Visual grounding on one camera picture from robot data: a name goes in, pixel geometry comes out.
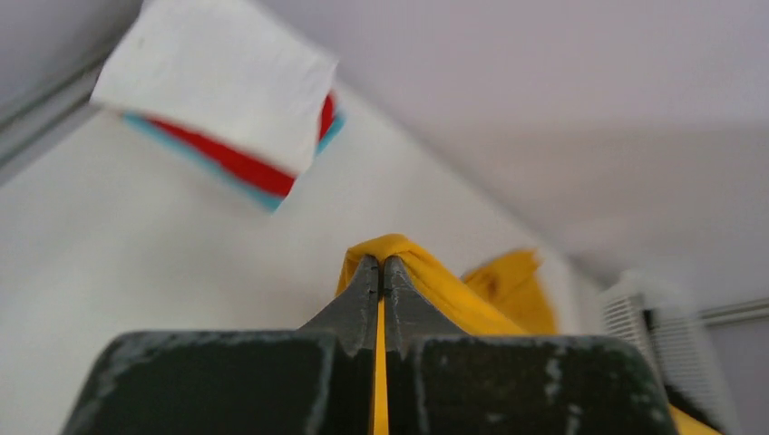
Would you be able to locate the folded red t shirt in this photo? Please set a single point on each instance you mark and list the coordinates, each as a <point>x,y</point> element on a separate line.
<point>240,162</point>

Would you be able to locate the white plastic basket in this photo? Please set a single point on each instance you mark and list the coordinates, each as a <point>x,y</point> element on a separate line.
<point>620,312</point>

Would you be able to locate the yellow t shirt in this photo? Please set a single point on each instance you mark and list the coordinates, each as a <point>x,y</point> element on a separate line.
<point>502,296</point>

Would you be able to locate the aluminium frame rail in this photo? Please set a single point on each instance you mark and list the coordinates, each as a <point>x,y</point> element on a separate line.
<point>31,126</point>

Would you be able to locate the folded white t shirt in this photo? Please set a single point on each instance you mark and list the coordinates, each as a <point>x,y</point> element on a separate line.
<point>231,70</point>

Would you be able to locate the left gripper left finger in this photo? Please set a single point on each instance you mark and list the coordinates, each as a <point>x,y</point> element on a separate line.
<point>317,379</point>

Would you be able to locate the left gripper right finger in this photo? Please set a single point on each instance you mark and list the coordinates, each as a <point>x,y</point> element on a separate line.
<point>442,380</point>

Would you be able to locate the folded light blue t shirt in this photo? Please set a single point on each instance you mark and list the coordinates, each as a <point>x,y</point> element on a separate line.
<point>252,192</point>

